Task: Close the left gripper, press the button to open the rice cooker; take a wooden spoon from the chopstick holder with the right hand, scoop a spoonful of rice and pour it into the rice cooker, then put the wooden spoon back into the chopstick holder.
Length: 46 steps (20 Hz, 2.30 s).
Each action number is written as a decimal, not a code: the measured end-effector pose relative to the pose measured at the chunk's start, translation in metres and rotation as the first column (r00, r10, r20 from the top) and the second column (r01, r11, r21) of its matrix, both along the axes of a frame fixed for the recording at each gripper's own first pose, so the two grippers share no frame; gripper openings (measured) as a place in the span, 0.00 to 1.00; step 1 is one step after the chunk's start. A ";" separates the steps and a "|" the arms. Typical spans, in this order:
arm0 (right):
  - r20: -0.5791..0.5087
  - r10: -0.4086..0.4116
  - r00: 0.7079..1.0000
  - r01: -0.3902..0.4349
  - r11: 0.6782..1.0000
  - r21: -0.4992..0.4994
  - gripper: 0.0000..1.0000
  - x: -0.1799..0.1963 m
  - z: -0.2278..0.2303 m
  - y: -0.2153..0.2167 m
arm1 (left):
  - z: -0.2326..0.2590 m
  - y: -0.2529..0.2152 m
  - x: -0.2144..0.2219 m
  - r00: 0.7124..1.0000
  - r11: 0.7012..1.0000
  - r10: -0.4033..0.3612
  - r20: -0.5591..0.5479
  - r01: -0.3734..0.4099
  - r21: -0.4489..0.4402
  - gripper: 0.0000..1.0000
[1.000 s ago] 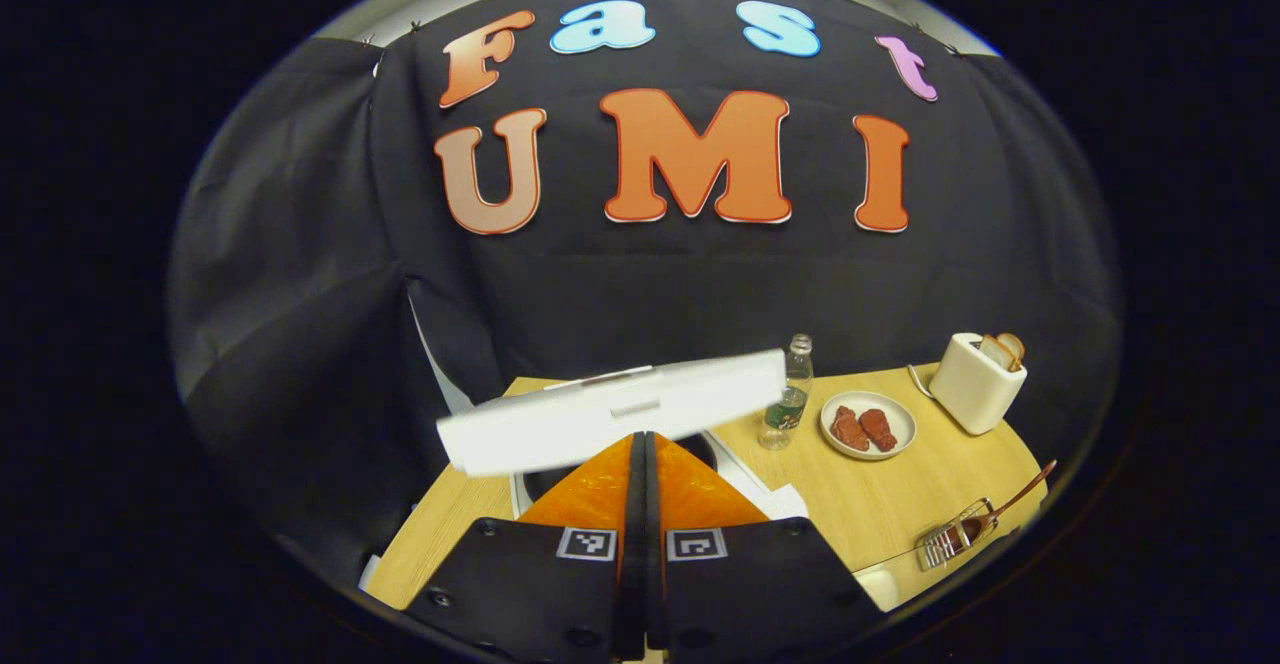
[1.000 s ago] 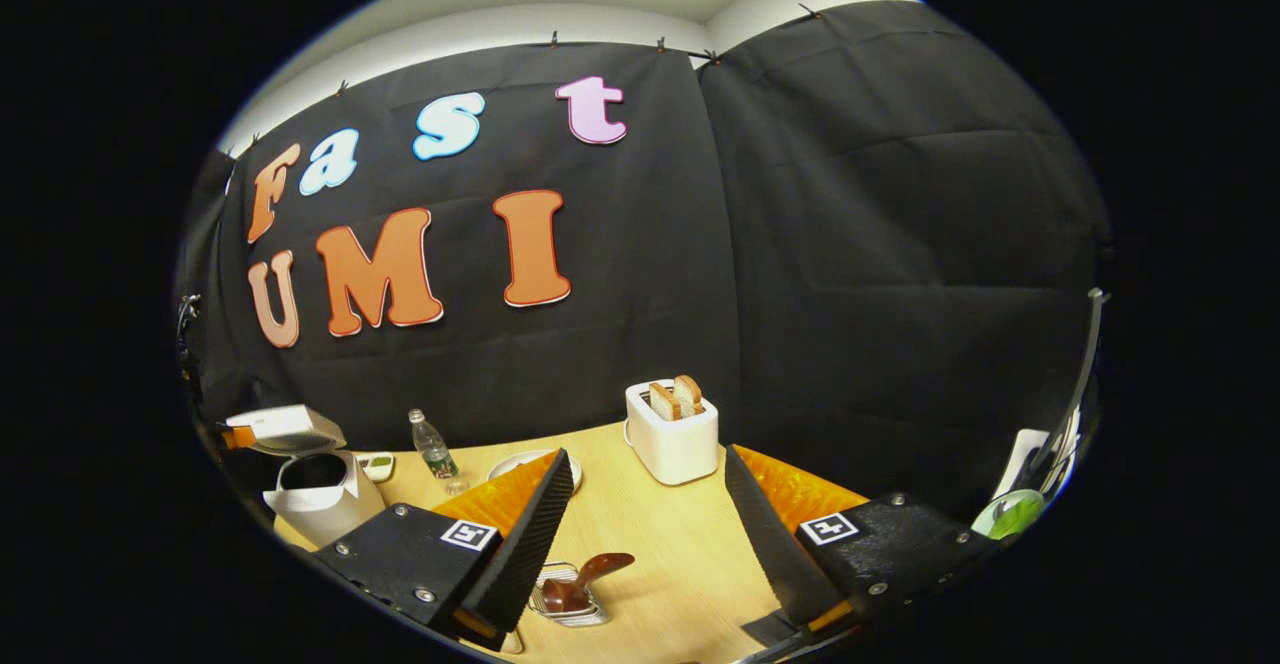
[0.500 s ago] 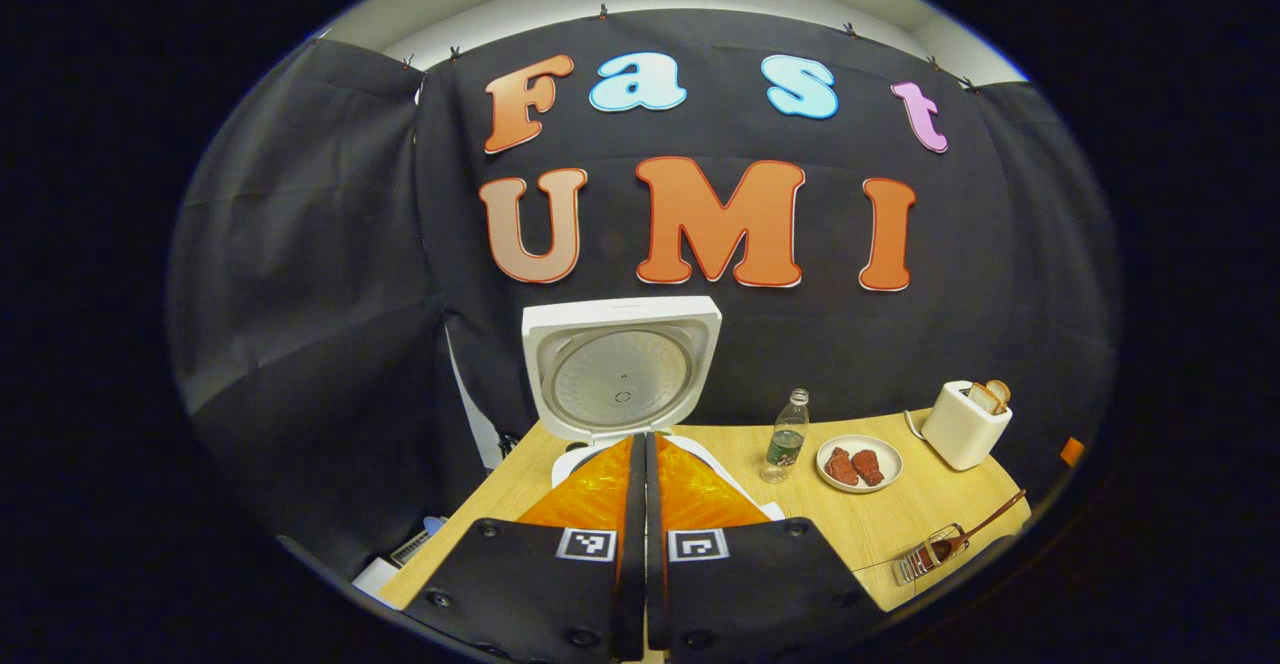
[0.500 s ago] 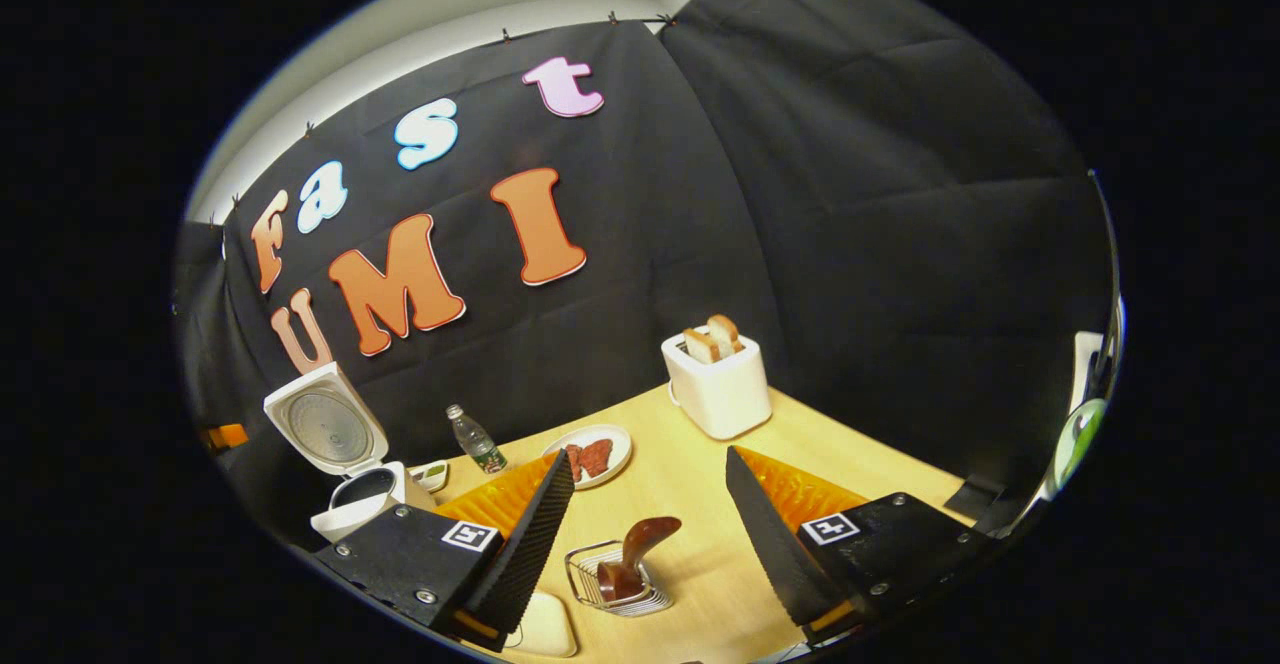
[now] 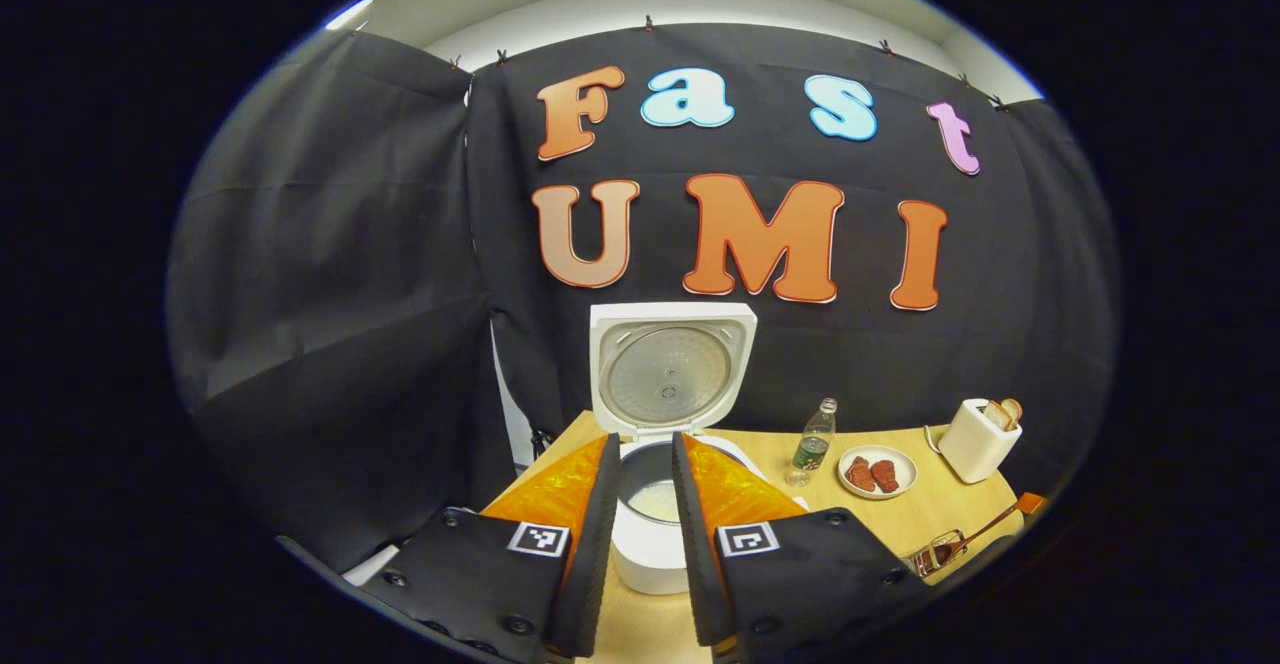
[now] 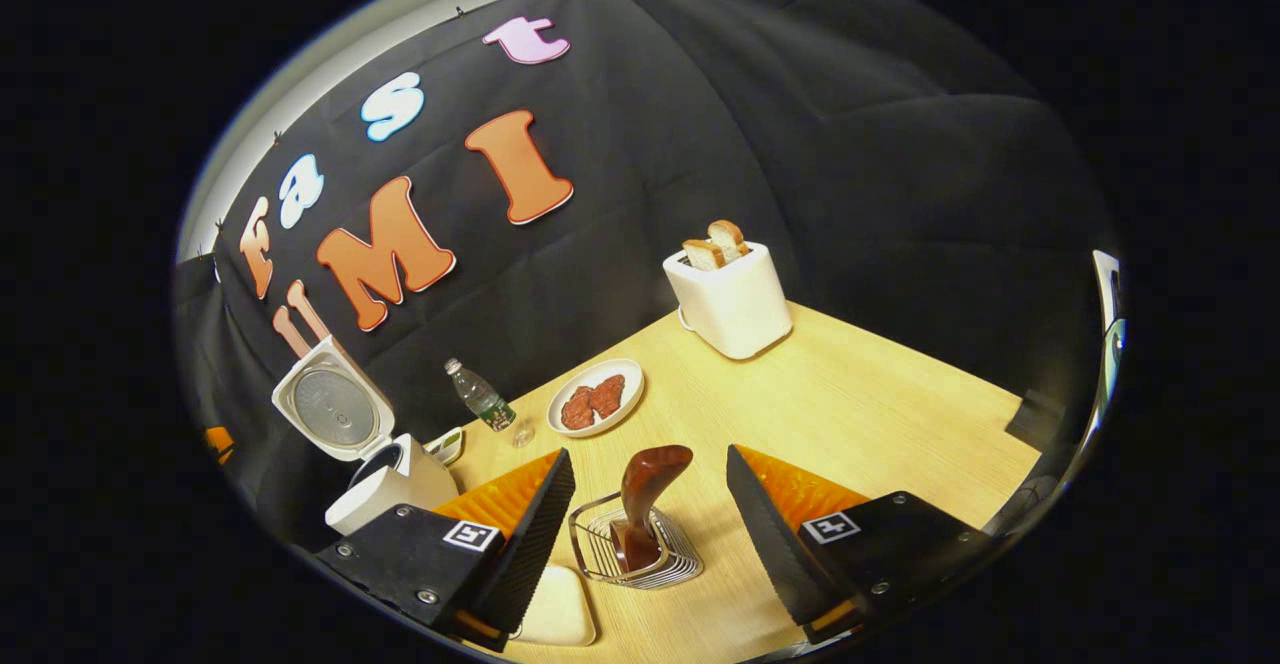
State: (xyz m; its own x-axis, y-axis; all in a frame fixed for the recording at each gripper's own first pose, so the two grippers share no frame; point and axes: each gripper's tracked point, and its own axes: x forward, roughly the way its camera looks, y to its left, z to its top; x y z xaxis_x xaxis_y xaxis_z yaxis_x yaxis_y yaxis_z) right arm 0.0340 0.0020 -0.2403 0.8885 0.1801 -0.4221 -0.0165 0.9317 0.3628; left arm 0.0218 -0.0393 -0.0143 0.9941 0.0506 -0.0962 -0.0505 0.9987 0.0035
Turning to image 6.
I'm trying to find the black table bracket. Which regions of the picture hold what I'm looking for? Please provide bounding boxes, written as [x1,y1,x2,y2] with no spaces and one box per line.
[1005,389,1067,451]

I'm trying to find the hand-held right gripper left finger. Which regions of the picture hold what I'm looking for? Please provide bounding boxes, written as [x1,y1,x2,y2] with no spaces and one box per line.
[315,447,578,653]

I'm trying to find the row of small cloth clips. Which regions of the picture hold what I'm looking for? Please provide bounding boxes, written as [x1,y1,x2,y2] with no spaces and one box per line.
[195,0,631,265]

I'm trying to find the white toaster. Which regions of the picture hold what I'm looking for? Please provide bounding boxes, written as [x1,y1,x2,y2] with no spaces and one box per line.
[662,241,794,361]

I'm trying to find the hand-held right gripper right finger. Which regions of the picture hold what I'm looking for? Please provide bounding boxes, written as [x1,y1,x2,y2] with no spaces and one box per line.
[724,444,1001,645]

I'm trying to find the black backdrop cloth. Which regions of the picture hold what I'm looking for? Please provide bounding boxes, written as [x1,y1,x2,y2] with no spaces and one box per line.
[172,0,1121,555]

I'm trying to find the white rice cooker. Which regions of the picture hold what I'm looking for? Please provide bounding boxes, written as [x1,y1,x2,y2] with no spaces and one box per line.
[272,336,461,537]

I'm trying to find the brown wooden spoon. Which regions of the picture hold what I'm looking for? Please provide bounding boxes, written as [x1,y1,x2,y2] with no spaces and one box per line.
[610,444,695,575]

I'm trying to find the white round plate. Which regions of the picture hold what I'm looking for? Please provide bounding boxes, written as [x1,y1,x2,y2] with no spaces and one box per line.
[547,358,646,439]

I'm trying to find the metal wire chopstick holder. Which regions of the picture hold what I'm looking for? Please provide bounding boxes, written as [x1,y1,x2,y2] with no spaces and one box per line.
[568,491,705,591]

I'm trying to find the clear plastic water bottle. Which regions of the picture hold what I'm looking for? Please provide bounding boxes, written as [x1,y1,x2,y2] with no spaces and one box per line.
[444,358,536,448]

